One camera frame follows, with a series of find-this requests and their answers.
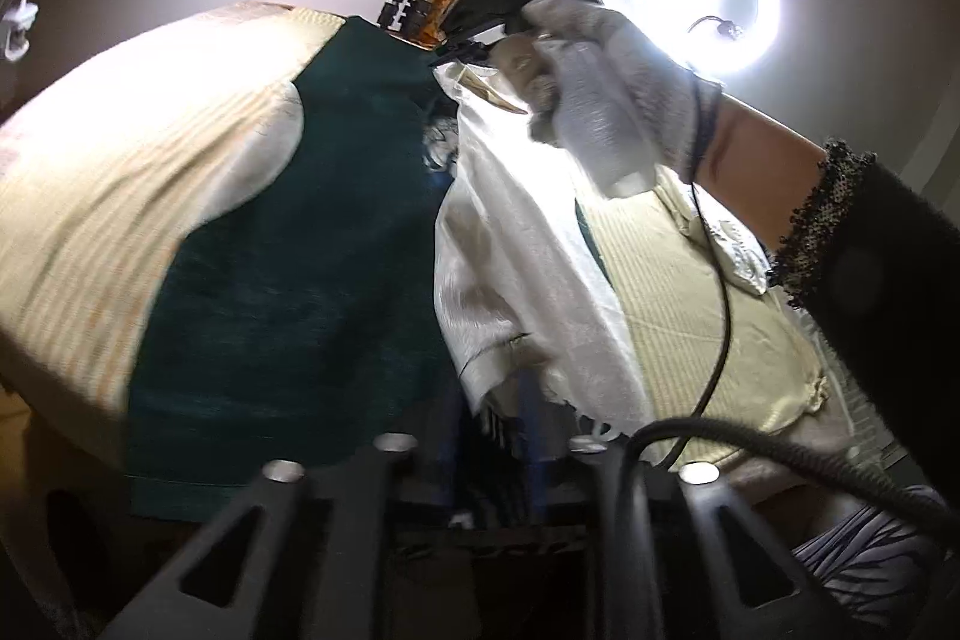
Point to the person's striped clothing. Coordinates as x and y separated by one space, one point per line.
877 557

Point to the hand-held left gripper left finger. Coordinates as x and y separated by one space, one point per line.
352 520

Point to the person's right hand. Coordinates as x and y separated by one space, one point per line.
637 63

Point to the dark green garment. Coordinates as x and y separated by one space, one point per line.
285 310

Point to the cream lace-edged cloth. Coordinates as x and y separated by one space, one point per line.
724 242

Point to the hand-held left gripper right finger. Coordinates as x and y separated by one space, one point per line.
600 535

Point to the white satin garment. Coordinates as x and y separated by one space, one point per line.
525 280

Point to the white plastic clip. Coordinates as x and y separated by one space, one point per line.
16 29

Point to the yellow striped bed sheet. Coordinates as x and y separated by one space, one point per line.
112 197

